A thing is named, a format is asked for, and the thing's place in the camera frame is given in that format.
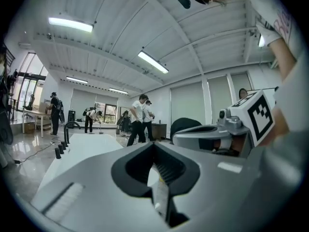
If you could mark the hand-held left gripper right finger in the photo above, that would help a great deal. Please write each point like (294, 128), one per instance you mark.
(217, 190)

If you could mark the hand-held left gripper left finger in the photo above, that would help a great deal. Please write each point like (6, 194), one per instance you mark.
(91, 178)

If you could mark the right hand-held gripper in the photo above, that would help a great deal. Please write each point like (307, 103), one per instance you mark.
(258, 115)

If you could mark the person's right forearm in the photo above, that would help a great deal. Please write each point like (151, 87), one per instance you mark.
(280, 127)

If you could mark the black rounded chair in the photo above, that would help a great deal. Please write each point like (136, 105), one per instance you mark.
(184, 124)

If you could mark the brown wooden desk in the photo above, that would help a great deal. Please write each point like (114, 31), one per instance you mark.
(159, 130)

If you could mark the white table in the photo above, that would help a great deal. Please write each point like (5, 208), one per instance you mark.
(84, 149)

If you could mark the black cylinder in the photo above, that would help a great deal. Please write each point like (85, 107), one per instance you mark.
(64, 146)
(67, 143)
(61, 149)
(58, 153)

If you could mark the black curved tube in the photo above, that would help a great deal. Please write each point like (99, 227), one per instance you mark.
(72, 124)

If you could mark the black cabinet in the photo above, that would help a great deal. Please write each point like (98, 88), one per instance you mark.
(71, 116)

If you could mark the cardboard box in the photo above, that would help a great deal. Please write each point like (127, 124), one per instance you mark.
(29, 127)
(44, 107)

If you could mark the long ceiling light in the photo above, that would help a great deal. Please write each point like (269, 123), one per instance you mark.
(71, 24)
(118, 90)
(153, 61)
(76, 79)

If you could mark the light wooden table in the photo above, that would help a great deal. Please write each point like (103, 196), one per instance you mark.
(36, 113)

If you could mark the person's white printed shirt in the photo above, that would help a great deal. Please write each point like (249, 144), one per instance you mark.
(268, 8)

